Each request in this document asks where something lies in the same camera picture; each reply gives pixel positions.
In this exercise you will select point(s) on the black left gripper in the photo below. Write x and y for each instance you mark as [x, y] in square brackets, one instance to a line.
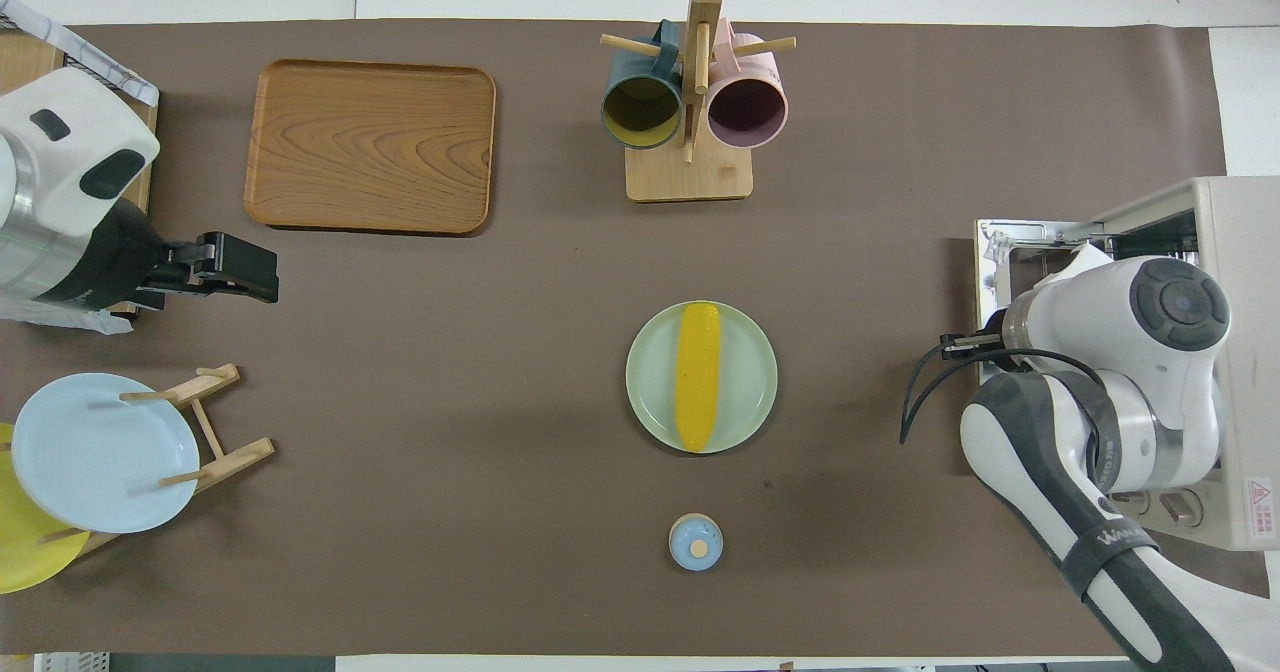
[180, 270]

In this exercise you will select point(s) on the pale green plate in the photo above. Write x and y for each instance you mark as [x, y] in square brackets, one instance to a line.
[650, 382]

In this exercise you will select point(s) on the yellow corn cob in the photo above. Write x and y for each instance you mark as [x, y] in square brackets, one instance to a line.
[698, 372]

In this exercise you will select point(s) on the beige toaster oven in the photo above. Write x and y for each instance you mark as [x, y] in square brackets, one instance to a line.
[1250, 252]

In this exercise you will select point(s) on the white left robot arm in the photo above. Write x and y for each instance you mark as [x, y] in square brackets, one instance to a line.
[60, 172]

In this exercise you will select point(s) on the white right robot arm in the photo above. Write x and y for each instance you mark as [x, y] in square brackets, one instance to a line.
[1100, 312]

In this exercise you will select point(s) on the beige oven knob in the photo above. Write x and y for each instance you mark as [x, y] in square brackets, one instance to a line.
[1185, 507]
[1125, 499]

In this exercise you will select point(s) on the brown wooden tray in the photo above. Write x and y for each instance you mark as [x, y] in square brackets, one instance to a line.
[370, 147]

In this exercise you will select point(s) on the wooden plate rack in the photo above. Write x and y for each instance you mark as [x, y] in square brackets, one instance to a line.
[235, 457]

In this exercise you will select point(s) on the light blue plate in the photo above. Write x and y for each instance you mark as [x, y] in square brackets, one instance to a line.
[100, 452]

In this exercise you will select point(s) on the yellow plate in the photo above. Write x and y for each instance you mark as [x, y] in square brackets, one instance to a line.
[25, 552]

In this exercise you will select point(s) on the dark blue mug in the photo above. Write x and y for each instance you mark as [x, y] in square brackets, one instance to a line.
[640, 112]

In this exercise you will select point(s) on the wooden mug tree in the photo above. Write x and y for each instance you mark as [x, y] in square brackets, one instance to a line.
[690, 177]

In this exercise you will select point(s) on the small blue jar cork lid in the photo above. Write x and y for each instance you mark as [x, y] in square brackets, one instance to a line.
[695, 542]

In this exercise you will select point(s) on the pink mug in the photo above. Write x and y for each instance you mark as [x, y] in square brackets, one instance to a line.
[747, 112]

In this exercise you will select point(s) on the brown table mat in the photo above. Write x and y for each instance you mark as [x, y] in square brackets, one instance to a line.
[900, 152]

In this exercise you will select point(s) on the red warning sticker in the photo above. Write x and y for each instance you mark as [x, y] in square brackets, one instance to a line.
[1260, 507]

